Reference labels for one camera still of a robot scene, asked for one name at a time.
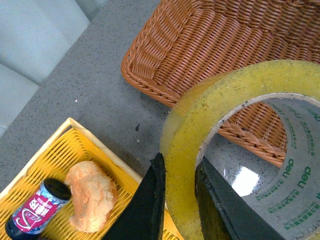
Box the grey curtain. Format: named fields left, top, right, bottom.
left=0, top=0, right=106, bottom=134

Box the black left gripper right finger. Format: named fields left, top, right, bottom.
left=195, top=157, right=284, bottom=240

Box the brown wicker basket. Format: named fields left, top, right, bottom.
left=120, top=0, right=320, bottom=169

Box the small pink-labelled bottle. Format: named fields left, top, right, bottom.
left=5, top=178, right=72, bottom=240

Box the toy bread loaf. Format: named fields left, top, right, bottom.
left=64, top=161, right=118, bottom=233

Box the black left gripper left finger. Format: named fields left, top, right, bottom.
left=102, top=153, right=166, bottom=240

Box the yellow packing tape roll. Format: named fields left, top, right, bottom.
left=160, top=60, right=320, bottom=240

